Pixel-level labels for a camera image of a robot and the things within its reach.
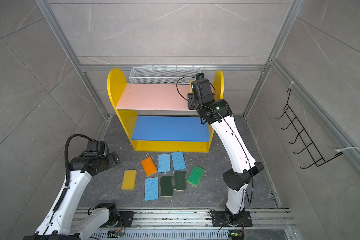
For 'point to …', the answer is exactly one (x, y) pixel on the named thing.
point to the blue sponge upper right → (178, 161)
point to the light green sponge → (195, 175)
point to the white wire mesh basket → (163, 75)
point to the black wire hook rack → (316, 157)
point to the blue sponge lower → (151, 189)
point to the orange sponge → (149, 166)
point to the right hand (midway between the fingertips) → (196, 95)
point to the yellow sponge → (129, 180)
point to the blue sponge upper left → (164, 163)
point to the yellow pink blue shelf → (157, 115)
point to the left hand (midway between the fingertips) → (109, 158)
